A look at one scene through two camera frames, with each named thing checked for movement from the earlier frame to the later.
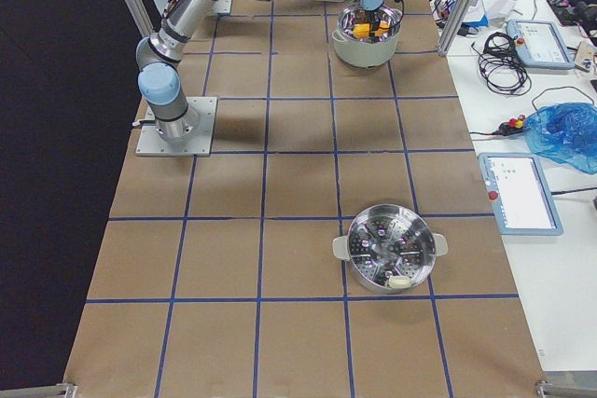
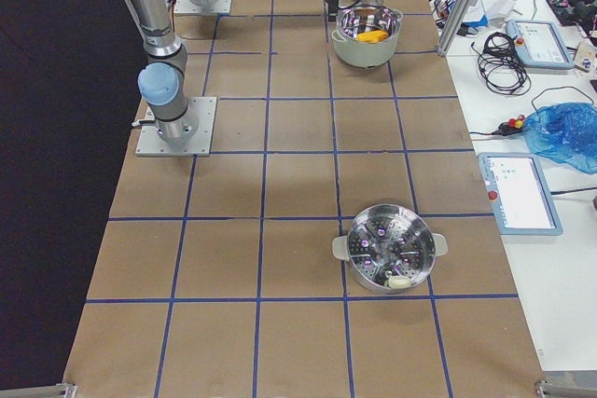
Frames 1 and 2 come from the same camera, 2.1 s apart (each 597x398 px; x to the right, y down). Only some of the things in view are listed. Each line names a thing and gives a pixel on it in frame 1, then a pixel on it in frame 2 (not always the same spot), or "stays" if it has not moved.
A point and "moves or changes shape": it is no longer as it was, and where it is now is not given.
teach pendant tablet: [538, 45] stays
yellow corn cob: [363, 30] moves or changes shape
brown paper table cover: [216, 277] stays
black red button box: [512, 127] stays
